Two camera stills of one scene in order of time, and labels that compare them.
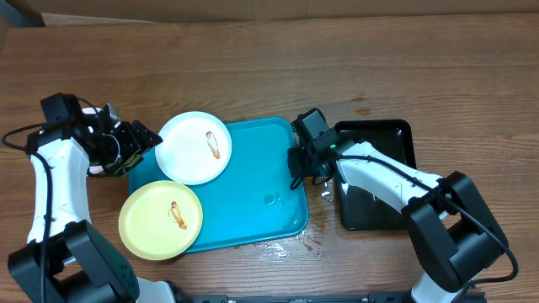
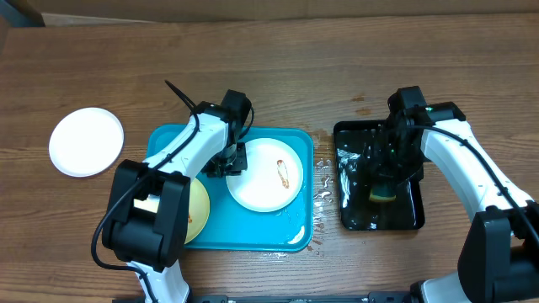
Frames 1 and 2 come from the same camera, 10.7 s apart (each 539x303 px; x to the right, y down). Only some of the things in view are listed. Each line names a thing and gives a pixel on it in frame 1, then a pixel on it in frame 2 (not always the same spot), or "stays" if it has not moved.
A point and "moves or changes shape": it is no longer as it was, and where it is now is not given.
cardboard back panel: (74, 13) stays
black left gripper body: (121, 153) to (232, 162)
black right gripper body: (306, 165) to (402, 165)
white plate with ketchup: (195, 149) moves or changes shape
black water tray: (394, 136) stays
